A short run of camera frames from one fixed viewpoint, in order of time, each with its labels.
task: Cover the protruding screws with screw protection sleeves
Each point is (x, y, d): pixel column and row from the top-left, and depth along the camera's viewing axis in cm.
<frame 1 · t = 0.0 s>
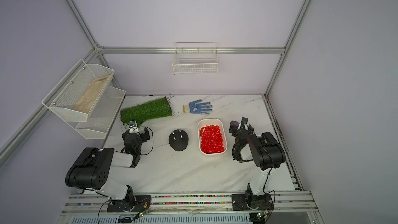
left hand: (137, 131, 94), fingers open
right hand: (242, 125, 97), fingers open
white tray of sleeves: (212, 137, 98), on the table
blue dotted work glove: (195, 107, 115), on the table
beige cloth in shelf: (86, 100, 78), point 31 cm above the table

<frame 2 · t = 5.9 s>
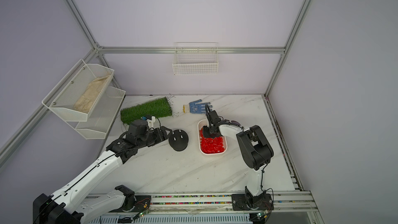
left hand: (167, 135, 78), fingers open
right hand: (206, 135, 98), fingers closed
the named things where they were.

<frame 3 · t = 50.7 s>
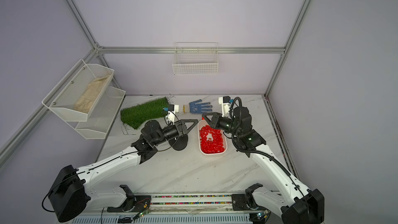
left hand: (196, 124, 68), fingers open
right hand: (203, 117, 70), fingers closed
the named things where they were.

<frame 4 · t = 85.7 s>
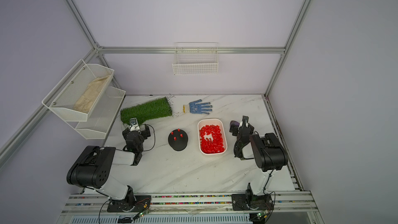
left hand: (137, 128, 93), fingers open
right hand: (242, 124, 98), fingers open
red sleeve on screw: (179, 130, 90), point 11 cm above the table
red screw sleeve held: (172, 132, 88), point 12 cm above the table
red screw sleeve 2: (175, 138, 85), point 12 cm above the table
the other named things where they were.

